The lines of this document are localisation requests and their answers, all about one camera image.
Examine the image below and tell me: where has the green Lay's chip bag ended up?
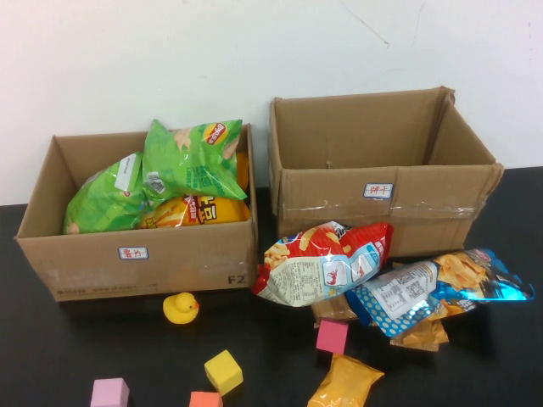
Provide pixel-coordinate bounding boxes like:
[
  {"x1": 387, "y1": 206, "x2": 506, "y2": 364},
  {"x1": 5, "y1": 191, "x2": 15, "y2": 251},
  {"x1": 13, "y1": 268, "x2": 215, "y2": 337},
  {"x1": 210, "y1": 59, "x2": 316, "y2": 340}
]
[{"x1": 142, "y1": 118, "x2": 249, "y2": 203}]

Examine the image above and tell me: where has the orange yellow snack packet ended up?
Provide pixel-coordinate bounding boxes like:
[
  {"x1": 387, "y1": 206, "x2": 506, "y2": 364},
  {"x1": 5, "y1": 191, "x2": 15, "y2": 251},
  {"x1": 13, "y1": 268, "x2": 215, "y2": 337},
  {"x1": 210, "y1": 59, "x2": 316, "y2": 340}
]
[{"x1": 307, "y1": 354, "x2": 386, "y2": 407}]

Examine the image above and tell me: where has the golden brown snack packet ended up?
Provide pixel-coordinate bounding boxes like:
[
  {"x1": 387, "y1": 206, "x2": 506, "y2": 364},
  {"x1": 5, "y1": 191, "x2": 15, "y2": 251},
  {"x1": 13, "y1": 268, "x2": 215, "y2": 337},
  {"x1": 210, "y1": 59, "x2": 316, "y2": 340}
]
[{"x1": 389, "y1": 318, "x2": 450, "y2": 353}]

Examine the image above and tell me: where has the yellow chip bag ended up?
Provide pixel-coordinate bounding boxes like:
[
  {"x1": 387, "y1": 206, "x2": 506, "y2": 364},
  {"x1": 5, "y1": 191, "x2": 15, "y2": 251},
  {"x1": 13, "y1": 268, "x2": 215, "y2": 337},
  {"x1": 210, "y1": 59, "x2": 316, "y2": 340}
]
[{"x1": 137, "y1": 150, "x2": 252, "y2": 230}]

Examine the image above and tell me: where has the tall taped cardboard box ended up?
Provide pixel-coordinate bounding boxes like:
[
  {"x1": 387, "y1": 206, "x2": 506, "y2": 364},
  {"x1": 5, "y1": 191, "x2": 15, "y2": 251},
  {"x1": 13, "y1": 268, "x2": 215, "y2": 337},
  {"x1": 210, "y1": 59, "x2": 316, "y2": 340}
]
[{"x1": 268, "y1": 86, "x2": 505, "y2": 259}]

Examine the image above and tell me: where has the red shrimp stick bag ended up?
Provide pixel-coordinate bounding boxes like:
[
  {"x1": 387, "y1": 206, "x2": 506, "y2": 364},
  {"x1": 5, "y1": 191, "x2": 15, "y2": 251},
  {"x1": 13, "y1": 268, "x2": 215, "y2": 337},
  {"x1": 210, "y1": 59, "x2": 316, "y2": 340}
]
[{"x1": 251, "y1": 220, "x2": 395, "y2": 309}]

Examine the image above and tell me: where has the yellow rubber duck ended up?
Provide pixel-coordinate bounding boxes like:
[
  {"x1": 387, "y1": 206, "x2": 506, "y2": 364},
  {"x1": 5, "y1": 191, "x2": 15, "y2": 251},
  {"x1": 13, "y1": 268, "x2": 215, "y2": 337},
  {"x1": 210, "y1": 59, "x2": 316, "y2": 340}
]
[{"x1": 163, "y1": 292, "x2": 199, "y2": 326}]

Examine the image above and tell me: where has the magenta foam cube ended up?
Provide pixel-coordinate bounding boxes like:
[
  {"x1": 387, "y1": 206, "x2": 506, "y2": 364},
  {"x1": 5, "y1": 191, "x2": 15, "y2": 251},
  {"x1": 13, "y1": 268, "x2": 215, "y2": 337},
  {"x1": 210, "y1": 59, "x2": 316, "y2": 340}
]
[{"x1": 316, "y1": 318, "x2": 350, "y2": 355}]

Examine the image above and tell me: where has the cardboard box with F2 print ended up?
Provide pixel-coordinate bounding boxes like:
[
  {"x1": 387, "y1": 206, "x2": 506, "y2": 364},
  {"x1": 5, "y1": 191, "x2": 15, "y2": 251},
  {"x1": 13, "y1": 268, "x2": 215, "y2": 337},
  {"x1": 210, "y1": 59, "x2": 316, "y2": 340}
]
[{"x1": 14, "y1": 123, "x2": 260, "y2": 303}]

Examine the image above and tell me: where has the blue chip bag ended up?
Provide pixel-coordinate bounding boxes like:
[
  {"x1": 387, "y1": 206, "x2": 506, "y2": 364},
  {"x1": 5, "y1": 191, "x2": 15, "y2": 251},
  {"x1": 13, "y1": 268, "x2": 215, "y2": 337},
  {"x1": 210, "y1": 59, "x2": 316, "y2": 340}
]
[{"x1": 345, "y1": 248, "x2": 535, "y2": 338}]

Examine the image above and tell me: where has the green chip bag white label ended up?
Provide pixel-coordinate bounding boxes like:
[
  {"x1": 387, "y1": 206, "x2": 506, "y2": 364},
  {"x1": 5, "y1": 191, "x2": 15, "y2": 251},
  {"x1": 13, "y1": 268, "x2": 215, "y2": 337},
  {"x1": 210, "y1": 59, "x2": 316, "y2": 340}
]
[{"x1": 62, "y1": 151, "x2": 149, "y2": 236}]

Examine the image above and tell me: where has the yellow foam cube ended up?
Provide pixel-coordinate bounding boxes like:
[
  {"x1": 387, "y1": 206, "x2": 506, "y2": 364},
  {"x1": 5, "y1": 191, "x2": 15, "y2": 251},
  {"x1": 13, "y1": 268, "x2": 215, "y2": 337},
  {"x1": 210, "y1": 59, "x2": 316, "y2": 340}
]
[{"x1": 204, "y1": 349, "x2": 244, "y2": 397}]

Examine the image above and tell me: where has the orange foam cube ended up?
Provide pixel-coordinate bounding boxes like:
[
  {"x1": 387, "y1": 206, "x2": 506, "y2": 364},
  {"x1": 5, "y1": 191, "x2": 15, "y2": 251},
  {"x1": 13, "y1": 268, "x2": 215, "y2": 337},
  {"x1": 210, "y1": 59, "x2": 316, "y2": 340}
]
[{"x1": 188, "y1": 391, "x2": 224, "y2": 407}]

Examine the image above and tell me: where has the light pink foam cube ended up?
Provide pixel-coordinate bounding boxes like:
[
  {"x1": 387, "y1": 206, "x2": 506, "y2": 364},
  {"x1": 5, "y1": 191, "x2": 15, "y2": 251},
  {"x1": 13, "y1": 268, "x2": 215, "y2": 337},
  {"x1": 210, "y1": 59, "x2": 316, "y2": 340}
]
[{"x1": 90, "y1": 377, "x2": 131, "y2": 407}]

